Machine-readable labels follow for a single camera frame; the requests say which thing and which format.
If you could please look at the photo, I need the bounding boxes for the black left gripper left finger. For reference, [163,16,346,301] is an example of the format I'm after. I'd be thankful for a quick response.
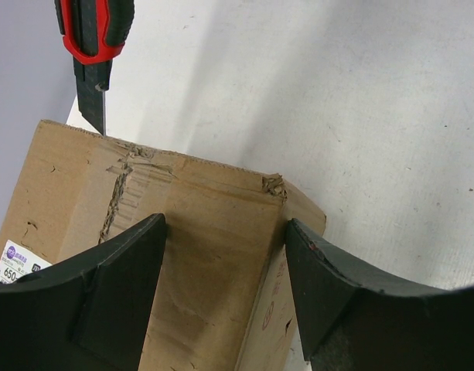
[0,214,167,370]

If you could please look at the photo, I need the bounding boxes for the brown cardboard express box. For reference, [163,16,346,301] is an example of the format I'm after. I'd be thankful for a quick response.
[0,121,326,370]

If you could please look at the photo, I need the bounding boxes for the red black utility knife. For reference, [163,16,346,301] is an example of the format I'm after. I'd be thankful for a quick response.
[54,0,135,135]

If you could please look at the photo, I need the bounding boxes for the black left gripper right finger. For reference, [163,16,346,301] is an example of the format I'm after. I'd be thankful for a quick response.
[285,219,474,370]

